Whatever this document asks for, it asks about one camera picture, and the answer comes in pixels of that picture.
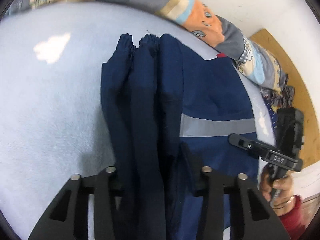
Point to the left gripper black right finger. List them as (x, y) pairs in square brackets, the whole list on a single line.
[(251, 217)]

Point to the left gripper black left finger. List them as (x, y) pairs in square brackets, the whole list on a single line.
[(66, 217)]

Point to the navy work jacket red collar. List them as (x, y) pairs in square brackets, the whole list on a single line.
[(165, 106)]

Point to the red sleeve forearm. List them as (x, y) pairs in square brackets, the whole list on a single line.
[(293, 221)]

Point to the person right hand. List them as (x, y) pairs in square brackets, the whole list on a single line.
[(279, 192)]

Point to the navy yellow star pillow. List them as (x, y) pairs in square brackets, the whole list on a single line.
[(273, 116)]

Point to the wooden headboard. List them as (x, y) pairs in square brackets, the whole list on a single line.
[(302, 100)]

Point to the grey patterned crumpled garment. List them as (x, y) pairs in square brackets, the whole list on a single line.
[(281, 100)]

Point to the light blue cloud bed sheet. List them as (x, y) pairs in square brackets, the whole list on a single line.
[(52, 122)]

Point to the long patchwork bolster pillow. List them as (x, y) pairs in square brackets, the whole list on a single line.
[(252, 60)]

